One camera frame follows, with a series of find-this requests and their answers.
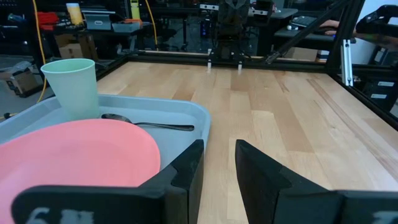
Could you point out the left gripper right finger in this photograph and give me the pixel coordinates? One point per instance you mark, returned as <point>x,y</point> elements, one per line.
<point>295,205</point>

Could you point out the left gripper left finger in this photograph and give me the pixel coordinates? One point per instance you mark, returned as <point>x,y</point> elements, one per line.
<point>124,205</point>

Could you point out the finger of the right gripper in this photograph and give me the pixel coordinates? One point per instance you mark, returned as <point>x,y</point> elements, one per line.
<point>225,15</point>
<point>241,15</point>

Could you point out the pink round plate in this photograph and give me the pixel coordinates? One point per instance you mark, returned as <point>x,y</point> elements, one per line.
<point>77,152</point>

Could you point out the dark metal spoon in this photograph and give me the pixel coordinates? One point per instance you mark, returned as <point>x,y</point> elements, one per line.
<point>115,117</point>

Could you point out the pale green cup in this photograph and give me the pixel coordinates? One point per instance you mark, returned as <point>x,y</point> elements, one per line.
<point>74,90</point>

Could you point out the person's forearm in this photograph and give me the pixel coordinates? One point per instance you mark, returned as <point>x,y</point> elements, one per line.
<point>379,41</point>

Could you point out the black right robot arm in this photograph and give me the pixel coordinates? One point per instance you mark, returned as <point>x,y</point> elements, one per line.
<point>231,46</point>

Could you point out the grey plastic tray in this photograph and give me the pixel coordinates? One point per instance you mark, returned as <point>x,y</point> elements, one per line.
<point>174,140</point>

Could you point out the computer tower blue lights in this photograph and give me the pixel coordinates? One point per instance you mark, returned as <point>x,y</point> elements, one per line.
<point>206,29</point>

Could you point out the black desk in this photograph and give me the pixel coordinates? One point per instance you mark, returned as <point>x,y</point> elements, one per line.
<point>280,37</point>

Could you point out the black keyboard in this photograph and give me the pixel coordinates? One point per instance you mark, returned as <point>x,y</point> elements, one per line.
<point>304,21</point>

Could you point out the cardboard box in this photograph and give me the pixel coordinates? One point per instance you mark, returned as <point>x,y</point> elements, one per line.
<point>18,82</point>
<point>70,46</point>
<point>300,53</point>

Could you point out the person's hand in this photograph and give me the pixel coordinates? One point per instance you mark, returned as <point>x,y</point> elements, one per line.
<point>329,27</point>

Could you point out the yellow-green bottle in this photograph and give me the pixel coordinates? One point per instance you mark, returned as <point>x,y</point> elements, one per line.
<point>135,9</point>

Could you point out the grey shallow bin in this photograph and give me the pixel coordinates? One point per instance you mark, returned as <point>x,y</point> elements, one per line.
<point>126,27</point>

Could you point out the grey laptop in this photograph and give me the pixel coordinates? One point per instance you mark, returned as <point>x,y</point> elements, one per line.
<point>98,21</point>

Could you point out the black equipment case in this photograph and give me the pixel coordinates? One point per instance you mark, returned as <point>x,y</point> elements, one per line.
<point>382,99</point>

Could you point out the yellow cylinder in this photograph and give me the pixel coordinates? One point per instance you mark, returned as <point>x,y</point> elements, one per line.
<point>74,14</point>

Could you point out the red bundle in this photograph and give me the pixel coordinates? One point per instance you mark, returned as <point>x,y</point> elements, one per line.
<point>48,20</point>

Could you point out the black aluminium table frame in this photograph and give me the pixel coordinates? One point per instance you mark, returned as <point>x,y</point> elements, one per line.
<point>349,18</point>

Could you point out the silver aluminium bracket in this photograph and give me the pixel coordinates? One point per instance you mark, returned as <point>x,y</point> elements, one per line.
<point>346,62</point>

